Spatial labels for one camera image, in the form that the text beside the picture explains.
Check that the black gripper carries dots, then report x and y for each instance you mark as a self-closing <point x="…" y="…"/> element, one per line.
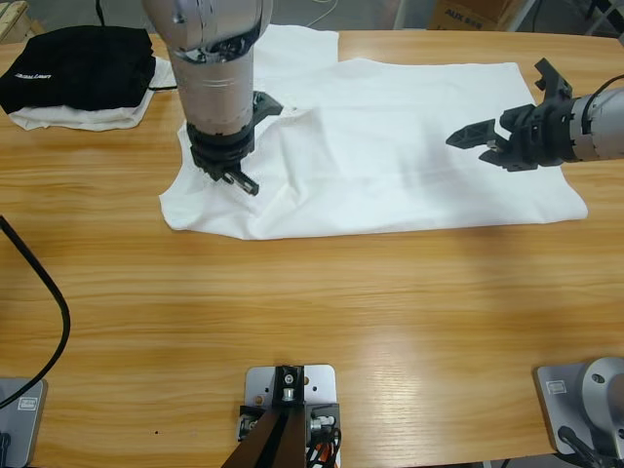
<point x="219" y="153"/>
<point x="541" y="136"/>

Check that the white t-shirt with black logo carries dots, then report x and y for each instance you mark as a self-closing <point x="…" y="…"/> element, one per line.
<point x="390" y="146"/>

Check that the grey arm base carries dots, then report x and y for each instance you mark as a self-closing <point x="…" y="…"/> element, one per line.
<point x="556" y="404"/>
<point x="24" y="429"/>

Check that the cardboard box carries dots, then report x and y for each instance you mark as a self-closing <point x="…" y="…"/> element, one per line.
<point x="463" y="14"/>

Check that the folded white t-shirt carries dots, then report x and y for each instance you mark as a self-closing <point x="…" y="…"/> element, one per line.
<point x="97" y="122"/>

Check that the black metal stand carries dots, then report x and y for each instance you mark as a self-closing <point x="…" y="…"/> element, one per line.
<point x="604" y="14"/>

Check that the folded black t-shirt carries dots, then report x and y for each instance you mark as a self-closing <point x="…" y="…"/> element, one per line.
<point x="73" y="68"/>

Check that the wooden pallet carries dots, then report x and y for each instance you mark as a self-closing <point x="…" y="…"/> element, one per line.
<point x="19" y="19"/>

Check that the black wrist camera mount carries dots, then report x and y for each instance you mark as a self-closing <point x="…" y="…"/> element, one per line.
<point x="268" y="105"/>
<point x="551" y="78"/>

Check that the white metal post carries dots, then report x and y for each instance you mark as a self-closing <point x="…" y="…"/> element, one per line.
<point x="524" y="17"/>
<point x="402" y="14"/>

